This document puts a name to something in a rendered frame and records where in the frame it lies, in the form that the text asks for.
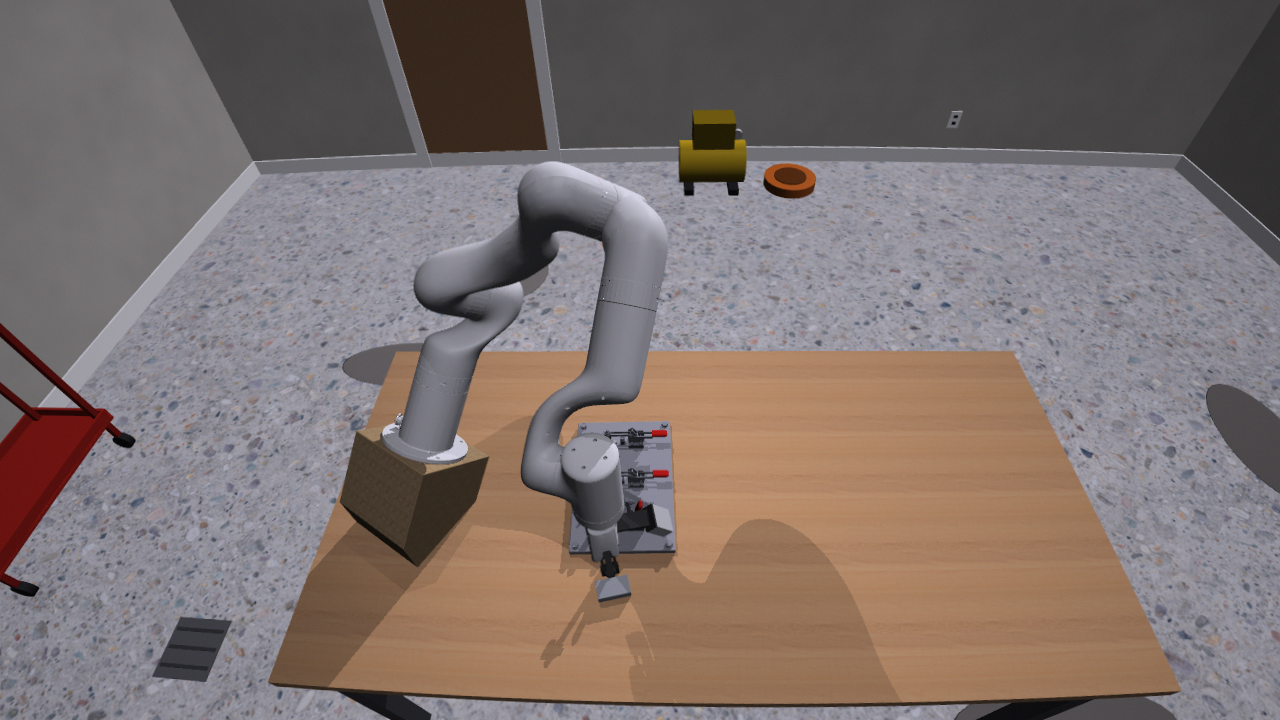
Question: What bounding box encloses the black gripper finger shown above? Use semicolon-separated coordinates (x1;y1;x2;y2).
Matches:
600;551;620;578

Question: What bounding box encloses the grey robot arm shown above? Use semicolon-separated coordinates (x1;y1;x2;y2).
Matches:
381;161;673;537

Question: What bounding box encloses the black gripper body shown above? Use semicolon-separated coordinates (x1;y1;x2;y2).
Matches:
586;523;620;562

